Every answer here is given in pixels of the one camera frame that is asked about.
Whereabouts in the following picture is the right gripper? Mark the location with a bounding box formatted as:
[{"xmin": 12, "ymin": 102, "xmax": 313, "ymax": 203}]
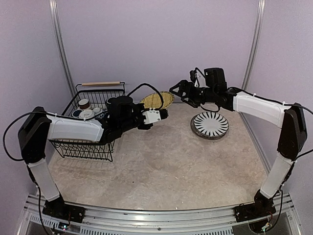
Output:
[{"xmin": 169, "ymin": 79, "xmax": 217, "ymax": 108}]

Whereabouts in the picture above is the woven bamboo plate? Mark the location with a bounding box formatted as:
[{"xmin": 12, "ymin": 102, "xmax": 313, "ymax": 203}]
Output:
[{"xmin": 140, "ymin": 91, "xmax": 174, "ymax": 109}]

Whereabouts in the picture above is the grey deer print plate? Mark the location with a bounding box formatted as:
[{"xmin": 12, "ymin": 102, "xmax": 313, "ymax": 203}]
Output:
[{"xmin": 190, "ymin": 118, "xmax": 228, "ymax": 141}]

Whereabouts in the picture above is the black white striped plate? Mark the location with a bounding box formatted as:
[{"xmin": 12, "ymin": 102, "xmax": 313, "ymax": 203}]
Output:
[{"xmin": 191, "ymin": 112, "xmax": 229, "ymax": 138}]

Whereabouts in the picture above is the white floral print mug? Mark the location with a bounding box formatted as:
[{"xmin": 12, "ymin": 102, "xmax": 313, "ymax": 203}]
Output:
[{"xmin": 79, "ymin": 109, "xmax": 94, "ymax": 119}]

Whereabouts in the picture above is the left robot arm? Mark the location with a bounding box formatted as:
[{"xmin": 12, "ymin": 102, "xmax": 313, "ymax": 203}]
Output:
[{"xmin": 18, "ymin": 96, "xmax": 168, "ymax": 218}]

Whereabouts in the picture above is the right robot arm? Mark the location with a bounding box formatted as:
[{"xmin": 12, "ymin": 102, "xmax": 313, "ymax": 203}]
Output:
[{"xmin": 169, "ymin": 80, "xmax": 308, "ymax": 217}]

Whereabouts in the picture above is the blue patterned white bowl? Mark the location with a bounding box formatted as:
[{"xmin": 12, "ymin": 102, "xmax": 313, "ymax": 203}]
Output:
[{"xmin": 93, "ymin": 107, "xmax": 103, "ymax": 115}]

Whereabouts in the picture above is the brown striped ceramic cup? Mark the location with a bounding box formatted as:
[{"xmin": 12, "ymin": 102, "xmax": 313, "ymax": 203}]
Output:
[{"xmin": 78, "ymin": 98, "xmax": 91, "ymax": 110}]

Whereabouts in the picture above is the navy blue ceramic mug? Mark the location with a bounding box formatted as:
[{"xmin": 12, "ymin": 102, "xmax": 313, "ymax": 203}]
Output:
[{"xmin": 72, "ymin": 110, "xmax": 82, "ymax": 118}]

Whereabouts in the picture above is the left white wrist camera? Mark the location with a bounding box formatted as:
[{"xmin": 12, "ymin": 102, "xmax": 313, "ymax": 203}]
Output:
[{"xmin": 142, "ymin": 109, "xmax": 161, "ymax": 124}]

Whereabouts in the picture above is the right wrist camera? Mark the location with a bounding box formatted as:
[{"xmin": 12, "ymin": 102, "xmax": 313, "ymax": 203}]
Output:
[{"xmin": 189, "ymin": 68, "xmax": 227, "ymax": 88}]

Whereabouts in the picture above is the black wire dish rack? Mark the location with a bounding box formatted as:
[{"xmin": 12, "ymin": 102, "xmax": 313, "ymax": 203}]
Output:
[{"xmin": 50, "ymin": 82, "xmax": 125, "ymax": 162}]

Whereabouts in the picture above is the right aluminium frame post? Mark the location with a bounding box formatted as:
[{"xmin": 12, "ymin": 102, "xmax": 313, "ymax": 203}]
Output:
[{"xmin": 242, "ymin": 0, "xmax": 266, "ymax": 90}]

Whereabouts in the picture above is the aluminium frame post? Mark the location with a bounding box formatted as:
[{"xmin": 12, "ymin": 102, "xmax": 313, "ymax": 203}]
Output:
[
  {"xmin": 242, "ymin": 0, "xmax": 266, "ymax": 90},
  {"xmin": 49, "ymin": 0, "xmax": 76, "ymax": 97}
]

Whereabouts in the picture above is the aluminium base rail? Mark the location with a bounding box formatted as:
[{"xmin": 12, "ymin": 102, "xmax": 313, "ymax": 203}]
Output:
[{"xmin": 17, "ymin": 190, "xmax": 301, "ymax": 235}]

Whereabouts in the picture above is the left aluminium frame post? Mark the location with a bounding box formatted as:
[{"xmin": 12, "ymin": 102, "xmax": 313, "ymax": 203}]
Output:
[{"xmin": 49, "ymin": 0, "xmax": 76, "ymax": 97}]

